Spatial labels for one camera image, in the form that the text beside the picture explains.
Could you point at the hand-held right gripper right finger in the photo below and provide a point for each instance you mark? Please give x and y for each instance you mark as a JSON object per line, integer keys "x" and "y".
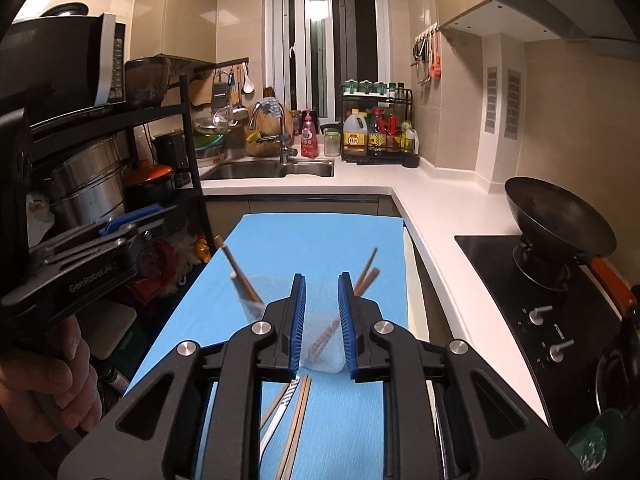
{"x": 346, "y": 330}

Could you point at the black microwave oven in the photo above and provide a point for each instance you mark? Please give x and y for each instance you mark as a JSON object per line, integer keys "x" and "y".
{"x": 60, "y": 60}

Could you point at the steel steamer pot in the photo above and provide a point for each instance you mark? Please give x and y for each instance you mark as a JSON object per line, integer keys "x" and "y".
{"x": 90, "y": 185}

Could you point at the white-framed window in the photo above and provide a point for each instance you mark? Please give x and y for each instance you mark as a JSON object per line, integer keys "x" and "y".
{"x": 320, "y": 35}

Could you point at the black gas stove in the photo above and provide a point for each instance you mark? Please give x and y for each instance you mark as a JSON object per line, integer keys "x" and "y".
{"x": 490, "y": 270}

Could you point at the blue table mat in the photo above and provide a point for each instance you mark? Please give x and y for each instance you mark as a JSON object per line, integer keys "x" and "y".
{"x": 310, "y": 240}

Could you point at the red-label sauce bottle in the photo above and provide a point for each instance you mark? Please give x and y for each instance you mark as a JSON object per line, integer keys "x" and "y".
{"x": 392, "y": 135}

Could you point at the metal stove knob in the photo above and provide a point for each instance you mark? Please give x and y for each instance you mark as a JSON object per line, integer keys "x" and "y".
{"x": 537, "y": 316}
{"x": 557, "y": 352}

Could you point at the black kitchen shelf rack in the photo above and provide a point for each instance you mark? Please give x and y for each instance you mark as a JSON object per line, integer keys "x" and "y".
{"x": 100, "y": 120}

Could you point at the white plastic bag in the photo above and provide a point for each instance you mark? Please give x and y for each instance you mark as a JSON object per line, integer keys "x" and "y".
{"x": 42, "y": 215}

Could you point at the large yellow-label oil bottle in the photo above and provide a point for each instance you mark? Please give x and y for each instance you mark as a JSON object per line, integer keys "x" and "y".
{"x": 355, "y": 140}

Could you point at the black cooking pot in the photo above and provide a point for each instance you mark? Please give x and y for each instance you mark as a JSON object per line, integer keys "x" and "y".
{"x": 170, "y": 157}

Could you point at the person's left hand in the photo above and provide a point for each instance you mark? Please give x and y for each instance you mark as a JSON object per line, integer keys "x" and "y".
{"x": 55, "y": 375}

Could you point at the white ladle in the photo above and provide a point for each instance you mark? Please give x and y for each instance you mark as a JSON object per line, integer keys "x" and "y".
{"x": 248, "y": 82}

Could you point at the red dish soap bottle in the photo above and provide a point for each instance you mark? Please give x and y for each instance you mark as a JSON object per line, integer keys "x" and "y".
{"x": 309, "y": 140}

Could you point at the chrome faucet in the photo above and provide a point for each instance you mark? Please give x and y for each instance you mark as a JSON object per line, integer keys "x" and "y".
{"x": 285, "y": 145}

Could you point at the row of spice jars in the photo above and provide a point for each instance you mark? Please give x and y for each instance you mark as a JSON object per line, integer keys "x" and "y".
{"x": 375, "y": 89}

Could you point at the clear plastic utensil holder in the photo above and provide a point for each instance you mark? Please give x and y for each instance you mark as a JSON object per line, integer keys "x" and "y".
{"x": 322, "y": 355}

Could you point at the glass jar green lid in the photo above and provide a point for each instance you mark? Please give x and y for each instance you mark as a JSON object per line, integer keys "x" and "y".
{"x": 332, "y": 144}

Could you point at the metal grater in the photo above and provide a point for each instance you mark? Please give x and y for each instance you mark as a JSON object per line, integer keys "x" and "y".
{"x": 220, "y": 91}

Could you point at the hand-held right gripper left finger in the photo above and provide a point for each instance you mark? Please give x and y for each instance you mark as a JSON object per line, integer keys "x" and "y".
{"x": 297, "y": 330}

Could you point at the green pot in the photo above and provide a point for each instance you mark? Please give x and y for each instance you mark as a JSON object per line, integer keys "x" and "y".
{"x": 597, "y": 437}

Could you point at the pot with orange lid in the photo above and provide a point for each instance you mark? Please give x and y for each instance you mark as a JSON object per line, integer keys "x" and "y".
{"x": 150, "y": 177}

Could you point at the white kitchen countertop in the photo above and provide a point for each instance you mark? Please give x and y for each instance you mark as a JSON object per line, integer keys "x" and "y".
{"x": 440, "y": 210}

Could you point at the steel kitchen sink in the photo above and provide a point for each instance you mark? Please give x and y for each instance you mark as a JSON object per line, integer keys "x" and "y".
{"x": 260, "y": 171}

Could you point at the grey wall vent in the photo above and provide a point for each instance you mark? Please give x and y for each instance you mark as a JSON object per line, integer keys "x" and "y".
{"x": 513, "y": 104}
{"x": 491, "y": 100}

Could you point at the black spice rack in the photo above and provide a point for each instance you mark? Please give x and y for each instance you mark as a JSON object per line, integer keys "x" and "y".
{"x": 412, "y": 110}

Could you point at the grey round container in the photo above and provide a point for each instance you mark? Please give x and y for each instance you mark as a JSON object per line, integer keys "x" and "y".
{"x": 147, "y": 82}

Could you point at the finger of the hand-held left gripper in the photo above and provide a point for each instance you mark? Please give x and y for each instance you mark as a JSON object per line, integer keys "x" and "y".
{"x": 125, "y": 241}
{"x": 132, "y": 217}

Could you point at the hanging kitchen tools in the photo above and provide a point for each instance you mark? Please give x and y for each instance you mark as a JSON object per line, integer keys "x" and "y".
{"x": 430, "y": 57}

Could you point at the red-capped sauce bottle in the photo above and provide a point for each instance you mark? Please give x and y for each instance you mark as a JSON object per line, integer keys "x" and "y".
{"x": 377, "y": 135}

